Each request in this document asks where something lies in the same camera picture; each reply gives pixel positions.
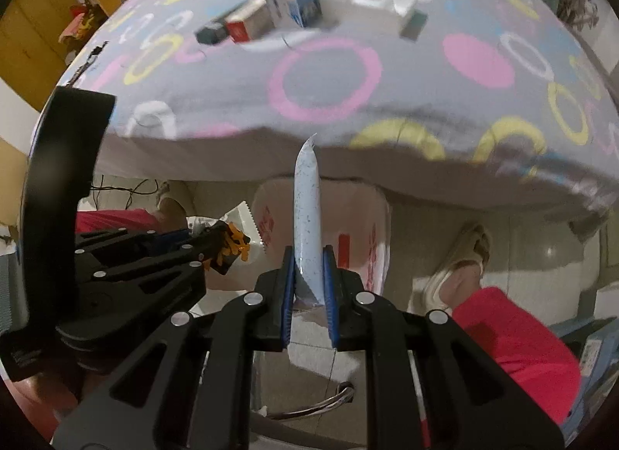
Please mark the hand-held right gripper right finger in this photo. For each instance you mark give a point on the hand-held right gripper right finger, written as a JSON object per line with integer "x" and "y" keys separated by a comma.
{"x": 330, "y": 300}

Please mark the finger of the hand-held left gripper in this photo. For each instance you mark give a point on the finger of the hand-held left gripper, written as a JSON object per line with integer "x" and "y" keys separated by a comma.
{"x": 145, "y": 266}
{"x": 169, "y": 236}

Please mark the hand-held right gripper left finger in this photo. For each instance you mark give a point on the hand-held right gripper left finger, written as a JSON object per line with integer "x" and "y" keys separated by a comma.
{"x": 289, "y": 295}

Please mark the white orange snack packet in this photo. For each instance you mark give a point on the white orange snack packet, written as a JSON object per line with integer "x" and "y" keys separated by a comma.
{"x": 242, "y": 220}

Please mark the light blue speckled packet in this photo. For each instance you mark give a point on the light blue speckled packet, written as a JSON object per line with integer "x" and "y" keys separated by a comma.
{"x": 305, "y": 218}

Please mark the white plastic bag red print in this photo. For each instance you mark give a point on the white plastic bag red print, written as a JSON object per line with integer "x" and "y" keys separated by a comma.
{"x": 358, "y": 218}

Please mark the red snack packet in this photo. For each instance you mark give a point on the red snack packet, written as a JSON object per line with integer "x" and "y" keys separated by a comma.
{"x": 239, "y": 30}

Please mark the yellow wooden wardrobe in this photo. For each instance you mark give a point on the yellow wooden wardrobe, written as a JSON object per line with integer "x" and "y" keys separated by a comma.
{"x": 34, "y": 29}

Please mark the pink clothes pile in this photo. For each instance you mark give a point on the pink clothes pile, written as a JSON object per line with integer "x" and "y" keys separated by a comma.
{"x": 80, "y": 24}

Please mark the small teal box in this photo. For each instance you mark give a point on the small teal box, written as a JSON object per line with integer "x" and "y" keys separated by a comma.
{"x": 210, "y": 34}

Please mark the grey bed sheet coloured rings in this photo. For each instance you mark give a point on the grey bed sheet coloured rings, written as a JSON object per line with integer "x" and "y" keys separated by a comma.
{"x": 411, "y": 92}

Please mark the blue cardboard box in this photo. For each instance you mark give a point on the blue cardboard box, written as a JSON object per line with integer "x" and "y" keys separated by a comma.
{"x": 597, "y": 358}

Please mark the dark green box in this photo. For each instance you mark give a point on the dark green box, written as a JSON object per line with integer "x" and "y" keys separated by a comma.
{"x": 413, "y": 24}

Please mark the white crumpled packet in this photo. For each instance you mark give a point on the white crumpled packet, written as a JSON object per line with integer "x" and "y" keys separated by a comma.
{"x": 382, "y": 0}

